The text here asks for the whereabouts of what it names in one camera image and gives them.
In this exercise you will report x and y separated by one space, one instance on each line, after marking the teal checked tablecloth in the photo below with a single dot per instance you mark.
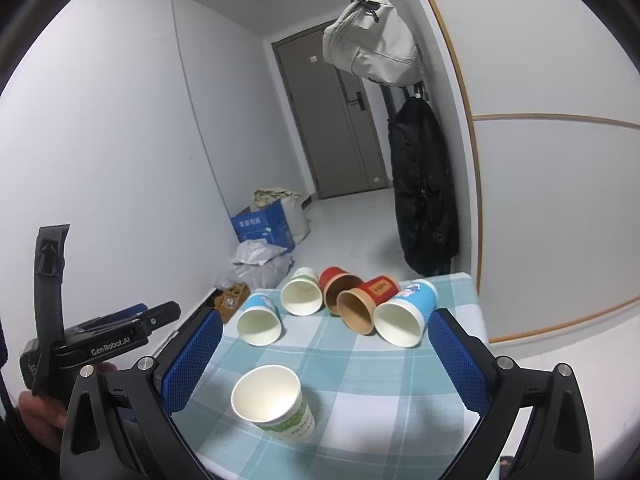
360 385

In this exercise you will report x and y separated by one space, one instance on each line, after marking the beige cloth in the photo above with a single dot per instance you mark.
272 196

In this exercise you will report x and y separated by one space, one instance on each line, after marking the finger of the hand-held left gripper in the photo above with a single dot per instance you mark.
125 311
162 312

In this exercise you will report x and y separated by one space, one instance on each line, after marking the white woven sack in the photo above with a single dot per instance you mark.
297 220

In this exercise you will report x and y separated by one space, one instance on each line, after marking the brown cup with red label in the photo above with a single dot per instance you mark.
382 287

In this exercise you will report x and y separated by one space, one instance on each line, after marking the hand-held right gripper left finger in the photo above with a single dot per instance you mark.
192 360

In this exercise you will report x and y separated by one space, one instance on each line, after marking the white cup with green stripes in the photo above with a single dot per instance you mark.
300 297

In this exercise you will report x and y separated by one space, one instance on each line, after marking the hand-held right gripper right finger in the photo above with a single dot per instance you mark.
460 360

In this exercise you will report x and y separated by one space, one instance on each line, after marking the white cup with green print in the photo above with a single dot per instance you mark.
292 425

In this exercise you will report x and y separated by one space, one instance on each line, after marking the person's left forearm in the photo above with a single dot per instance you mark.
15 450

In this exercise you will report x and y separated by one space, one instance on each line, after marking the blue cardboard box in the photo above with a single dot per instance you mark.
262 227

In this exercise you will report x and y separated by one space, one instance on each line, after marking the brown slippers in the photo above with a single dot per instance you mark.
231 300

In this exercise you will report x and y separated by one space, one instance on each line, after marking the person's left hand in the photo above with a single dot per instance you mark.
40 415

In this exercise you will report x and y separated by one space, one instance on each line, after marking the beige hanging bag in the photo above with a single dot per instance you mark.
370 40

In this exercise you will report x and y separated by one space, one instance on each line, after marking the black hanging jacket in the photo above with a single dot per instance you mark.
422 185

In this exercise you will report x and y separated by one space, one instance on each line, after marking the white plastic bag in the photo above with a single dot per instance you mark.
260 252

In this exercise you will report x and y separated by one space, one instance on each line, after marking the large blue paper cup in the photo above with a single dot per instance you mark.
420 297

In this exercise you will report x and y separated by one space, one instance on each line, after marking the red paper cup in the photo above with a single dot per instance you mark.
334 277

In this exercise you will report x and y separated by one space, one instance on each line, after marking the grey door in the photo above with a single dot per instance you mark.
330 135

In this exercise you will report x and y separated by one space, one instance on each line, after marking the grey plastic bag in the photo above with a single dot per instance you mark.
255 275

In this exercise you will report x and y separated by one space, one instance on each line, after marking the small blue paper cup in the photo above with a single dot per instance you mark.
260 327

